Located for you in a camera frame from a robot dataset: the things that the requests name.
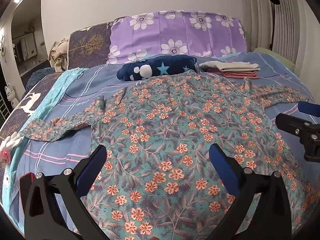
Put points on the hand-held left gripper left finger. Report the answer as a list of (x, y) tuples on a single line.
[(93, 164)]

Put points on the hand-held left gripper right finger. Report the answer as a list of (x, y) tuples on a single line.
[(224, 164)]

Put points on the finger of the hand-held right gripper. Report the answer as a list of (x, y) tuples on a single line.
[(309, 109), (296, 126)]

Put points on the teal floral shirt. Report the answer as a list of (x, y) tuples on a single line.
[(175, 130)]

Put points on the beige clothes pile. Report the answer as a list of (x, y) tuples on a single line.
[(58, 55)]

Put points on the green pillow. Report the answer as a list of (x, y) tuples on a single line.
[(275, 55)]

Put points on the pink folded cloth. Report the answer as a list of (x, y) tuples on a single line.
[(240, 74)]

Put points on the white pleated curtain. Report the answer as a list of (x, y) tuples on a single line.
[(295, 30)]

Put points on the teal blanket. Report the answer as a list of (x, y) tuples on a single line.
[(53, 93)]

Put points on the blue plaid bed sheet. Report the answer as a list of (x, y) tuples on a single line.
[(100, 80)]

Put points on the white and pink plush toy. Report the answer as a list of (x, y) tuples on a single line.
[(10, 143)]

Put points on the dark deer print mattress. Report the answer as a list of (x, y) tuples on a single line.
[(32, 100)]

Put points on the beige folded cloth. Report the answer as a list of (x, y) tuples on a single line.
[(230, 65)]

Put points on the navy star print blanket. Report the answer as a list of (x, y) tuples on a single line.
[(155, 68)]

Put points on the dark tree print cushion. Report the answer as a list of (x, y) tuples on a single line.
[(90, 45)]

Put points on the purple floral pillow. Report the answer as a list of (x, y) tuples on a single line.
[(160, 35)]

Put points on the arched wall mirror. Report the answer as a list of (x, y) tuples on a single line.
[(25, 42)]

